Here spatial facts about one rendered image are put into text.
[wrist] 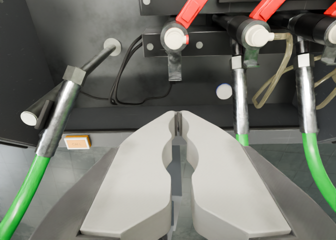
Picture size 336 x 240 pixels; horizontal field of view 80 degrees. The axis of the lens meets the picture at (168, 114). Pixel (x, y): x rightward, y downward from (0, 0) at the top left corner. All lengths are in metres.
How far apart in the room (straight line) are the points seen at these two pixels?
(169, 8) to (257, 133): 0.31
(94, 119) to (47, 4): 0.27
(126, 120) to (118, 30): 0.21
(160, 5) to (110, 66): 0.24
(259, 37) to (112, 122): 0.38
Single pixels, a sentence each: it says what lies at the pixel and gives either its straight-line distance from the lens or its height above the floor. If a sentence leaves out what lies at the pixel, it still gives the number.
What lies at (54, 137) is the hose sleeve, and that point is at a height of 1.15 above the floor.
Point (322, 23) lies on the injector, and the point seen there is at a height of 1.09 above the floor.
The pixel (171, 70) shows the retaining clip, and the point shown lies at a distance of 0.23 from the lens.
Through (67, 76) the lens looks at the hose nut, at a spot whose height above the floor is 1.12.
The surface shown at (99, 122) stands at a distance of 0.51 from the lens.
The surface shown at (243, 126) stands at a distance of 0.26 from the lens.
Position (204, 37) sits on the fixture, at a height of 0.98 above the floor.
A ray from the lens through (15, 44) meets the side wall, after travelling 0.51.
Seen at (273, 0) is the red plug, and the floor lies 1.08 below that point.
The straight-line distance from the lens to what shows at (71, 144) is 0.50.
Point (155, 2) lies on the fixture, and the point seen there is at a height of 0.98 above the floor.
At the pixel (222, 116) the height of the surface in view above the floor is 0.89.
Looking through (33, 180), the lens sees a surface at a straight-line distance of 0.24.
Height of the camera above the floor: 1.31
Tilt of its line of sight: 60 degrees down
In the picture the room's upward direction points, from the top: 178 degrees counter-clockwise
